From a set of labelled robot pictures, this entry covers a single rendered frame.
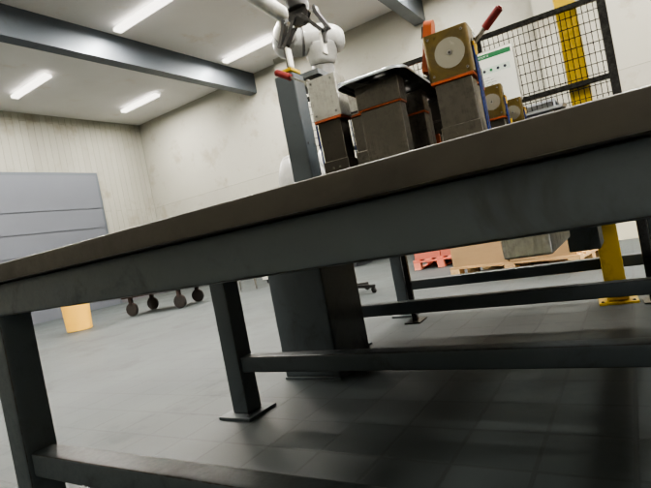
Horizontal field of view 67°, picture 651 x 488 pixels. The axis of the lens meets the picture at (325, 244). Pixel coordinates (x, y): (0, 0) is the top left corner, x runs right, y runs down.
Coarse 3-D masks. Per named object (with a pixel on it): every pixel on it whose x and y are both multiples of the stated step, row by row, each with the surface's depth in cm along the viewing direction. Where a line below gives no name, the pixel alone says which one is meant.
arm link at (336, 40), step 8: (320, 24) 217; (304, 32) 215; (312, 32) 215; (328, 32) 216; (336, 32) 217; (304, 40) 215; (312, 40) 216; (328, 40) 217; (336, 40) 218; (344, 40) 221; (304, 48) 218; (312, 48) 217; (320, 48) 217; (328, 48) 218; (336, 48) 220; (312, 56) 219; (320, 56) 218; (328, 56) 218; (336, 56) 223; (312, 64) 222; (320, 64) 220; (328, 64) 221; (328, 72) 221; (320, 152) 229; (320, 160) 228
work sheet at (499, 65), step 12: (492, 48) 265; (504, 48) 262; (480, 60) 268; (492, 60) 265; (504, 60) 263; (492, 72) 266; (504, 72) 263; (516, 72) 260; (492, 84) 267; (504, 84) 264; (516, 84) 261; (516, 96) 262
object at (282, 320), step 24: (288, 288) 222; (312, 288) 215; (336, 288) 220; (288, 312) 224; (312, 312) 216; (336, 312) 217; (360, 312) 235; (288, 336) 225; (312, 336) 218; (336, 336) 214; (360, 336) 232
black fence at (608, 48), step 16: (592, 0) 242; (544, 16) 252; (576, 16) 246; (496, 32) 263; (528, 32) 257; (544, 32) 254; (608, 32) 239; (576, 48) 248; (608, 48) 240; (592, 64) 245; (608, 64) 241; (576, 80) 249; (592, 80) 245; (528, 96) 259; (544, 96) 256; (592, 96) 246; (640, 224) 241; (640, 240) 242; (416, 320) 300
